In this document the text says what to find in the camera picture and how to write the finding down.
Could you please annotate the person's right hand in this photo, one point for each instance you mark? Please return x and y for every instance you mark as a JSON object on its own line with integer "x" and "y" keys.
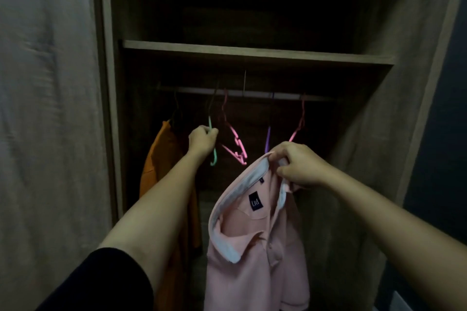
{"x": 300, "y": 165}

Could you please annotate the person's left hand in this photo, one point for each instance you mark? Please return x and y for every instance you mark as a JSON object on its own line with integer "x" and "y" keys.
{"x": 200, "y": 141}

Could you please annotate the person's right fingers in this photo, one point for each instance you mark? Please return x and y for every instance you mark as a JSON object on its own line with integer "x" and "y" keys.
{"x": 282, "y": 163}

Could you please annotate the person's left fingers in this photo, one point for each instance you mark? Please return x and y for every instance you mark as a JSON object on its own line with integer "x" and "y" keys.
{"x": 211, "y": 134}

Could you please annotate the green plastic hanger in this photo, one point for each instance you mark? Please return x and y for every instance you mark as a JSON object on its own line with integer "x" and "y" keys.
{"x": 211, "y": 139}

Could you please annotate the pink polo shirt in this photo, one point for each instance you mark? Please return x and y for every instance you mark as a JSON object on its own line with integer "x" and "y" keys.
{"x": 251, "y": 241}

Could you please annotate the person's right forearm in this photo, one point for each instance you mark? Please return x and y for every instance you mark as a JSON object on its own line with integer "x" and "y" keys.
{"x": 394, "y": 238}

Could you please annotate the pink plastic hanger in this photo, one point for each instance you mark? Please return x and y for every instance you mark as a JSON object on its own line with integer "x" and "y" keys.
{"x": 233, "y": 139}
{"x": 298, "y": 121}

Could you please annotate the purple plastic hanger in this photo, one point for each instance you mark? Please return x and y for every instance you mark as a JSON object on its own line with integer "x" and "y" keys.
{"x": 268, "y": 135}

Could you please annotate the orange shirt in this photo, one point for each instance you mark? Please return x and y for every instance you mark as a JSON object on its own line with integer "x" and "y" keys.
{"x": 160, "y": 176}

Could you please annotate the wooden wardrobe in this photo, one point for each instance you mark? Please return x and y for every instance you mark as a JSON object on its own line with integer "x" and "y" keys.
{"x": 365, "y": 139}

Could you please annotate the wardrobe shelf board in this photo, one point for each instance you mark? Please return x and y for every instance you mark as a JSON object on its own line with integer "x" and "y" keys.
{"x": 255, "y": 52}

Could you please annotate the black sleeve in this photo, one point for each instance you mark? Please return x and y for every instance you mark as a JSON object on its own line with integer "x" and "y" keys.
{"x": 105, "y": 281}

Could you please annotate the wardrobe hanging rail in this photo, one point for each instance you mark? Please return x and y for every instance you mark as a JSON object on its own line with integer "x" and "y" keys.
{"x": 248, "y": 94}

